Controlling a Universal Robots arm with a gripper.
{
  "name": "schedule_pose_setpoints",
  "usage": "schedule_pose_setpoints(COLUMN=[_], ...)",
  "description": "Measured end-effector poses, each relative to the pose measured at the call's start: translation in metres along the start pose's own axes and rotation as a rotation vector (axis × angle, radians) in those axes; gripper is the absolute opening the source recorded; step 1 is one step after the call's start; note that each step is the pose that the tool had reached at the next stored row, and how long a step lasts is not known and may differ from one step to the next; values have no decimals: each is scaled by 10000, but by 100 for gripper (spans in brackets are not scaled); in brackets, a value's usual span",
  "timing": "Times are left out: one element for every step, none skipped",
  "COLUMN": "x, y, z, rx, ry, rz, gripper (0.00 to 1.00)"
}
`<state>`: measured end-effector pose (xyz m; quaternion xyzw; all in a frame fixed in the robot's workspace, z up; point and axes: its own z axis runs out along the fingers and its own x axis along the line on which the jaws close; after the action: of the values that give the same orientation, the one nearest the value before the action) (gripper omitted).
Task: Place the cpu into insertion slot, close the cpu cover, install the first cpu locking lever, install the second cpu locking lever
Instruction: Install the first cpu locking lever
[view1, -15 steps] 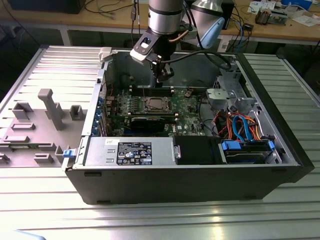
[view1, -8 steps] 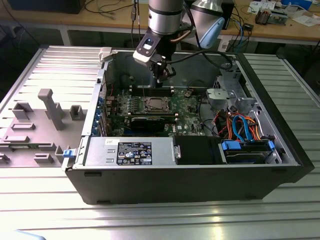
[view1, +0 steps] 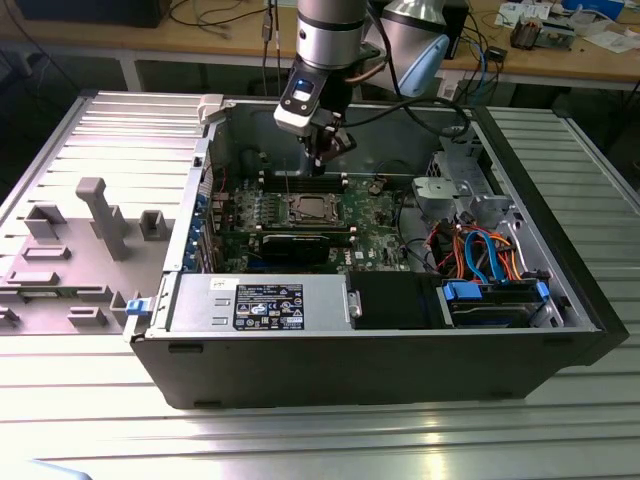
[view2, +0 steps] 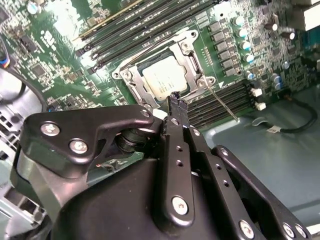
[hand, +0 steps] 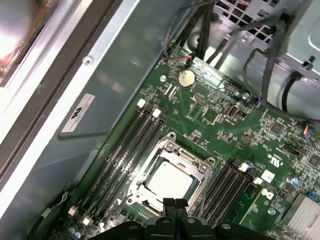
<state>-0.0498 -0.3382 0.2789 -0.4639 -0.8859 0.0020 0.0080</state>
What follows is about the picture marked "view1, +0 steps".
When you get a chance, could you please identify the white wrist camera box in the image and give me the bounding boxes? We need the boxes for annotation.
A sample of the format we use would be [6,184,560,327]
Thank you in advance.
[273,79,321,136]

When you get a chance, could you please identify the orange wire bundle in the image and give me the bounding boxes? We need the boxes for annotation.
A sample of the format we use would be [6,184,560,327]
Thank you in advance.
[434,219,524,281]

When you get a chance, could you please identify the CPU socket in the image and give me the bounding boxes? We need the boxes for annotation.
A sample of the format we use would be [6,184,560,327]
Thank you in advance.
[285,192,347,225]

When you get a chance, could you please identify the silver CPU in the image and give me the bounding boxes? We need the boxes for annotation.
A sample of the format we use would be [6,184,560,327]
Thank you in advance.
[299,197,329,219]

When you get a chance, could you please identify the black monitor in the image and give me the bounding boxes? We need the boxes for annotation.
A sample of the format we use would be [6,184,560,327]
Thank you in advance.
[14,0,166,29]

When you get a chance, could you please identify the silver power supply unit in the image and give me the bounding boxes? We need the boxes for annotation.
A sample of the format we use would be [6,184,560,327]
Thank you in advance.
[169,273,351,334]

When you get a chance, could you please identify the black PC case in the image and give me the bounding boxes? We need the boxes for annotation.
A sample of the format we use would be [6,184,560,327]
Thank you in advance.
[128,94,630,411]

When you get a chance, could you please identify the metal socket cover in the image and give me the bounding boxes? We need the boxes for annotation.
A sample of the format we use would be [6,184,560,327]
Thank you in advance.
[287,192,347,225]

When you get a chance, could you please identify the silver metal disk bay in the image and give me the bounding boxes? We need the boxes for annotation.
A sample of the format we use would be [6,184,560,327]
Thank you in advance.
[412,124,521,231]

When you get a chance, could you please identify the grey metal circuit part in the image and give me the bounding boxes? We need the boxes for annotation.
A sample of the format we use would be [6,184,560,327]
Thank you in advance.
[539,14,584,51]

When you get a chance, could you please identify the black graphics card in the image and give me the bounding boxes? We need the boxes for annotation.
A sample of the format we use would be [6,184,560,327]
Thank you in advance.
[259,230,332,266]

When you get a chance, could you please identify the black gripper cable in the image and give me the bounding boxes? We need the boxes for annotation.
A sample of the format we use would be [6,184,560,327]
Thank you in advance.
[368,14,475,140]

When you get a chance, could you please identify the hard disk in blue carrier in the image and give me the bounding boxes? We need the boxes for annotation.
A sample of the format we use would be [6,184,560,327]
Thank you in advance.
[442,279,549,329]

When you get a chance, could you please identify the blue flat wire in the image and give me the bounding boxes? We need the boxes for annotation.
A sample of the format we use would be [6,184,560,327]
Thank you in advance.
[462,225,507,287]

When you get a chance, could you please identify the green motherboard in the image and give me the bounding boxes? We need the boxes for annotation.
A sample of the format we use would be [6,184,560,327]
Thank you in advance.
[212,169,419,274]

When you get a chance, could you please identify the white papers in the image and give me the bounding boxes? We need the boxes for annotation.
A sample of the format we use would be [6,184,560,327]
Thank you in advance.
[584,24,640,54]

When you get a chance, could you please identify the grey parts rack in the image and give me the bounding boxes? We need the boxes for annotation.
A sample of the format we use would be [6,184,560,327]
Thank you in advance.
[0,176,176,336]

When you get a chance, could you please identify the blue box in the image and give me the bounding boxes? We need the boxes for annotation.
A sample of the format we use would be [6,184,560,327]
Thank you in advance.
[562,0,626,14]

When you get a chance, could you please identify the copper heat sink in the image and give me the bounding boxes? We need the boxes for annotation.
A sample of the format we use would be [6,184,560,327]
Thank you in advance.
[509,17,539,50]

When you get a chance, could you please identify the black plastic shroud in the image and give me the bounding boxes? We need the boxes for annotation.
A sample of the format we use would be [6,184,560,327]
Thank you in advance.
[349,272,441,330]

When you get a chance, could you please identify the wooden desk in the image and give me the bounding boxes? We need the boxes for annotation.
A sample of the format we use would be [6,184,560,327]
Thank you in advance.
[0,0,640,94]

